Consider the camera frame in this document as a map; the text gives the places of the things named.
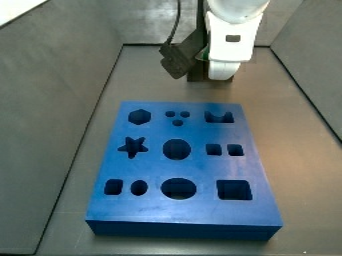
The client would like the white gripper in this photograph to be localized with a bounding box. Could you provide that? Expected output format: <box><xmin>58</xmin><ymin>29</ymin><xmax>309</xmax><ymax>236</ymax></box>
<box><xmin>205</xmin><ymin>0</ymin><xmax>271</xmax><ymax>80</ymax></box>

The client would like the green oval cylinder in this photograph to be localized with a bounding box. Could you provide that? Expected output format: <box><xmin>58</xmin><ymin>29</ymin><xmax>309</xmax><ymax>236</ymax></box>
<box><xmin>200</xmin><ymin>46</ymin><xmax>210</xmax><ymax>61</ymax></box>

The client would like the blue foam shape block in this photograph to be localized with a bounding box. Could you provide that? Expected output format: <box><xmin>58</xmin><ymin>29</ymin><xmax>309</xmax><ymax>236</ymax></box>
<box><xmin>86</xmin><ymin>101</ymin><xmax>284</xmax><ymax>240</ymax></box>

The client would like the black camera cable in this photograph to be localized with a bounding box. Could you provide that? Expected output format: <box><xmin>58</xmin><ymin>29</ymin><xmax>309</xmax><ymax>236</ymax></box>
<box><xmin>165</xmin><ymin>0</ymin><xmax>184</xmax><ymax>46</ymax></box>

